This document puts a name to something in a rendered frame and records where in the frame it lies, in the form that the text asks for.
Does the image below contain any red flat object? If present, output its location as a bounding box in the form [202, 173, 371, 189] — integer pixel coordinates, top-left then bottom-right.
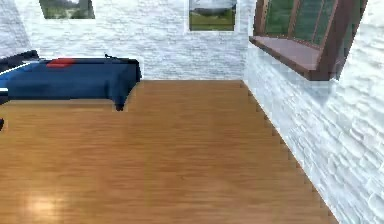
[45, 58, 76, 69]

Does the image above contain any brown framed window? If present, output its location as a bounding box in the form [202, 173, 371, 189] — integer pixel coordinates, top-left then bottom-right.
[248, 0, 369, 82]

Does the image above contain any white framed landscape picture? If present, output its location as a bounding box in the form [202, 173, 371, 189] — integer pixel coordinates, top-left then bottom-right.
[185, 0, 241, 34]
[35, 0, 100, 22]

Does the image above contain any dark pillow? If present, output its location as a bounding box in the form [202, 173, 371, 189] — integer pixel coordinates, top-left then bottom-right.
[0, 49, 40, 72]

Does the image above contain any blue bed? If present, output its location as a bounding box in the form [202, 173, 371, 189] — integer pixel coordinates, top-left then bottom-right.
[0, 57, 142, 112]

